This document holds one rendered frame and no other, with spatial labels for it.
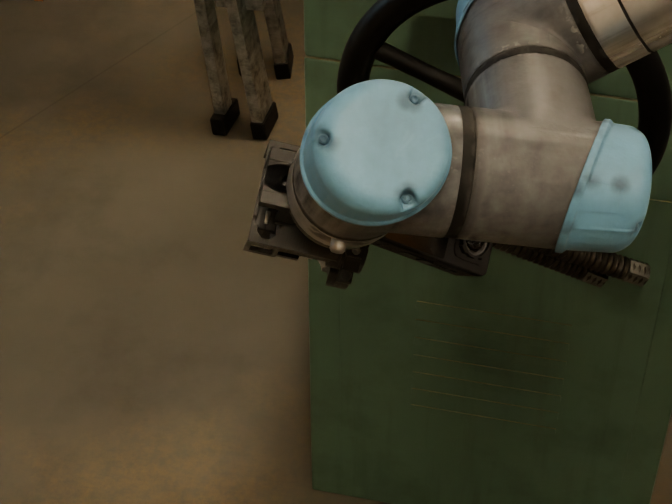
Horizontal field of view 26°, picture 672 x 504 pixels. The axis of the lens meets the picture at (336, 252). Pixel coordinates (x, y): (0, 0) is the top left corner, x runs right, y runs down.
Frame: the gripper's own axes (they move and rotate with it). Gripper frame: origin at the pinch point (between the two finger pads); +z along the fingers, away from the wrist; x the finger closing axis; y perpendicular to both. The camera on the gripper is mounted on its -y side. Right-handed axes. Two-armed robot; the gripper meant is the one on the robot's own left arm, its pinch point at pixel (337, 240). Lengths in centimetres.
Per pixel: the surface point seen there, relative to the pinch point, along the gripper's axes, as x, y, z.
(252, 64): -46, 8, 129
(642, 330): -5, -40, 49
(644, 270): -8.6, -33.8, 30.8
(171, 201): -21, 16, 131
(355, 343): 2, -11, 65
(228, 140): -35, 9, 140
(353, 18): -26.7, 0.1, 30.1
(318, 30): -25.4, 3.1, 32.5
